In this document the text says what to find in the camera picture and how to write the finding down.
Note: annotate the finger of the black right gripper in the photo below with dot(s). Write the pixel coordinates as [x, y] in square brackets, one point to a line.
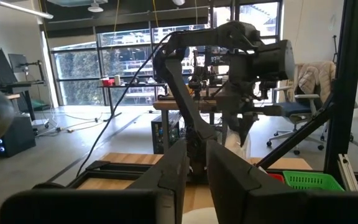
[245, 127]

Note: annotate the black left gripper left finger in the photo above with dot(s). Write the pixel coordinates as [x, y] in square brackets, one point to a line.
[120, 205]

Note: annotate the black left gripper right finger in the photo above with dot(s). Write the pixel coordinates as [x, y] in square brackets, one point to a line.
[259, 205]

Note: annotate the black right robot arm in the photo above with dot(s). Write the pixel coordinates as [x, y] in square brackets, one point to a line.
[182, 93]

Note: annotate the grey monitor on arm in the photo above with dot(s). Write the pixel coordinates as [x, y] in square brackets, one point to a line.
[17, 63]

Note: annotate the red plastic basket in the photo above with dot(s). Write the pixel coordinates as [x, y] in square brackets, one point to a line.
[277, 178]

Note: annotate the white office chair blue seat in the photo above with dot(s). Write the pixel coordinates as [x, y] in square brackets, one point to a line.
[294, 109]

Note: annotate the green plastic basket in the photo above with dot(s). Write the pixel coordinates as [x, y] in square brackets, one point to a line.
[312, 182]

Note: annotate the wooden work table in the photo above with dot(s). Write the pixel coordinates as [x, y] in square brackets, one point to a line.
[166, 105]

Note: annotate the black computer under table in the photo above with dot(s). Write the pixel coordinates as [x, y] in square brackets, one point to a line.
[163, 133]

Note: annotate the beige jacket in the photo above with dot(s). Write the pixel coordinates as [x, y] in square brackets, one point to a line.
[317, 77]

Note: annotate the silver aluminium extrusion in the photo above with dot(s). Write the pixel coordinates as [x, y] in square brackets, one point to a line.
[348, 174]

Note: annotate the black desk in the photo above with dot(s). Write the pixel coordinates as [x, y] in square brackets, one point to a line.
[129, 85]

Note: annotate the black computer tower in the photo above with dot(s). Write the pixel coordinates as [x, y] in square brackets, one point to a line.
[17, 137]

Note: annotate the black aluminium table frame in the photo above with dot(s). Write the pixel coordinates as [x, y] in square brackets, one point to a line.
[346, 93]

